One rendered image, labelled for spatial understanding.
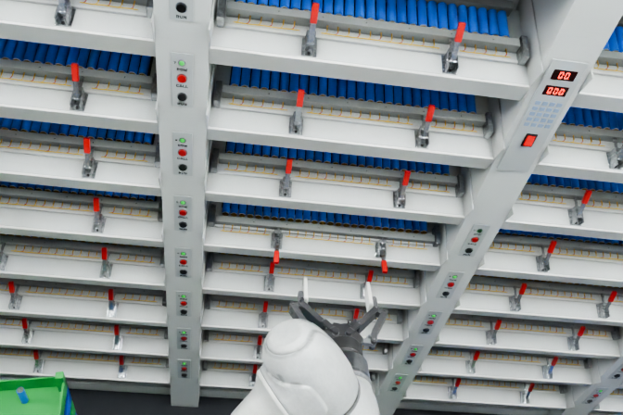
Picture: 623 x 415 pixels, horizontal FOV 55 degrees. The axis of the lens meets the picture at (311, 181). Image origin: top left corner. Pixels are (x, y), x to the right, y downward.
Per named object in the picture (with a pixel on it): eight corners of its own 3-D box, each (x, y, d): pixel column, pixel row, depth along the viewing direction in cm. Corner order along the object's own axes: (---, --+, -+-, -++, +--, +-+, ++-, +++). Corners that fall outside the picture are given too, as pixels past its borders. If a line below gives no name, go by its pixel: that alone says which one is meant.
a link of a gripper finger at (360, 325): (344, 330, 115) (349, 334, 115) (375, 302, 123) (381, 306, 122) (340, 344, 117) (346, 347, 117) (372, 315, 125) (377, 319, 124)
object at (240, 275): (416, 310, 170) (431, 297, 158) (201, 293, 164) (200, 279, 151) (413, 243, 179) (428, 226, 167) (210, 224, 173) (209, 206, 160)
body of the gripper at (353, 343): (318, 375, 112) (316, 337, 120) (362, 378, 113) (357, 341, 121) (324, 348, 108) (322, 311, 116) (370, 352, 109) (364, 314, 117)
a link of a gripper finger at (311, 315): (337, 344, 117) (333, 346, 116) (299, 309, 123) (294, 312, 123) (341, 330, 115) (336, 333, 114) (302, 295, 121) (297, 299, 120)
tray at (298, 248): (436, 270, 157) (448, 259, 148) (203, 251, 150) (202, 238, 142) (432, 201, 166) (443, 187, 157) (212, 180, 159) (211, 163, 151)
